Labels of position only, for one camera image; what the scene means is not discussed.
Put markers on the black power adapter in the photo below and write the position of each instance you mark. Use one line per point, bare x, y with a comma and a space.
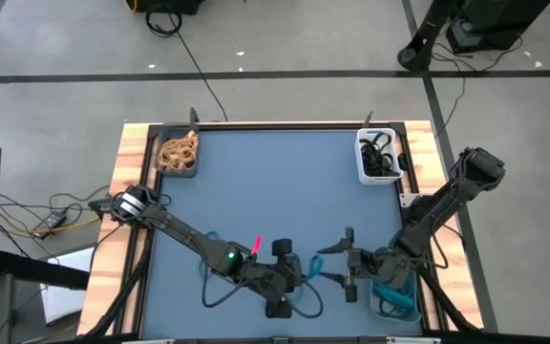
53, 221

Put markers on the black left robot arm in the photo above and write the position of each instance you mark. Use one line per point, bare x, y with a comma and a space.
179, 229

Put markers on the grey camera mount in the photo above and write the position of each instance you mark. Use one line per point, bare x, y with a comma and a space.
281, 340

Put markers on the white plastic basket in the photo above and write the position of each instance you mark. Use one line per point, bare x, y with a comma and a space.
370, 179

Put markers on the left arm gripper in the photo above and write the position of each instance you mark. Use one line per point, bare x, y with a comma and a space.
275, 279

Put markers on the black box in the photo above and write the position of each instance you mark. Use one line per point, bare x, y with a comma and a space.
170, 5

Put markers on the black aluminium table frame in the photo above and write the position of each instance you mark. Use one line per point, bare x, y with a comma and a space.
303, 127

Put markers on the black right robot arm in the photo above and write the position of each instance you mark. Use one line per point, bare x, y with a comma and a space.
442, 200

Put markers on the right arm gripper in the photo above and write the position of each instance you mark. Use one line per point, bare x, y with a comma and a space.
375, 266

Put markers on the black equipment case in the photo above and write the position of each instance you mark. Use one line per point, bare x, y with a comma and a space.
494, 24

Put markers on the dark grey plastic basket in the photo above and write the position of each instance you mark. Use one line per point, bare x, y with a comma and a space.
179, 174

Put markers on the white bracket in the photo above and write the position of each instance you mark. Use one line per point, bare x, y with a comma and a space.
148, 341
413, 340

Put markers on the grey-green plastic basket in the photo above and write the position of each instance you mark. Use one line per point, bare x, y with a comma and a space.
380, 315

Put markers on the black stand bar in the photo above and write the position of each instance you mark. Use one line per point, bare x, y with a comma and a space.
41, 272

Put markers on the black pole stand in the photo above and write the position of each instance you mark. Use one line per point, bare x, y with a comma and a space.
416, 55

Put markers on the black rubber band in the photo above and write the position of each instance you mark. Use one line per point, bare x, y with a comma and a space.
379, 165
382, 136
392, 169
365, 154

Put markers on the tan rubber band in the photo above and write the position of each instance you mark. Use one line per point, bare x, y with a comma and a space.
165, 155
186, 162
175, 143
190, 141

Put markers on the pink tape tag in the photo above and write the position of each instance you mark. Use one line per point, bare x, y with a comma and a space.
256, 244

